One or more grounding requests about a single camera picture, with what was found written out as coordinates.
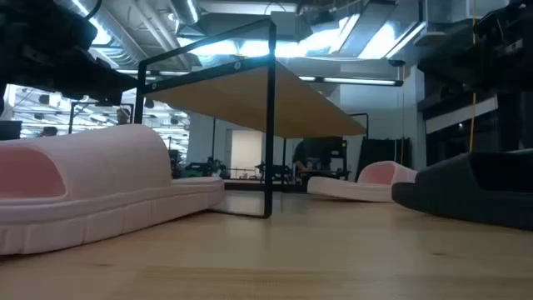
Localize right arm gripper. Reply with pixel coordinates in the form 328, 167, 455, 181
417, 37, 533, 84

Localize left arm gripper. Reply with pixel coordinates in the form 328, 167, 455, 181
0, 41, 138, 108

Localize pink slide sandal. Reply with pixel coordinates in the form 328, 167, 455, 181
306, 160, 418, 203
0, 123, 227, 256

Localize black slide sandal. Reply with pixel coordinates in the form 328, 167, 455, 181
391, 148, 533, 232

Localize wooden shelf black metal frame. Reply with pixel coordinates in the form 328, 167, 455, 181
133, 18, 370, 220

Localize long ceiling tube lamp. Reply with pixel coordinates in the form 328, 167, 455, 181
298, 75, 404, 88

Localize black folded panel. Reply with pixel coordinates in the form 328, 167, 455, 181
356, 137, 411, 176

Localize black monitor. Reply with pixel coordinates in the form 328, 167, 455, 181
0, 120, 22, 141

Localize black equipment cart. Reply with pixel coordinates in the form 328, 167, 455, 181
301, 137, 351, 181

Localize grey ceiling box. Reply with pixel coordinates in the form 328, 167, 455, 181
274, 11, 299, 41

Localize black metal rig frame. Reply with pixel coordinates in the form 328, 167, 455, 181
68, 102, 135, 135

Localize yellow cable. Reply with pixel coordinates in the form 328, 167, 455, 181
468, 0, 478, 153

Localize silver ceiling duct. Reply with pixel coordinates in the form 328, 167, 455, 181
168, 0, 201, 25

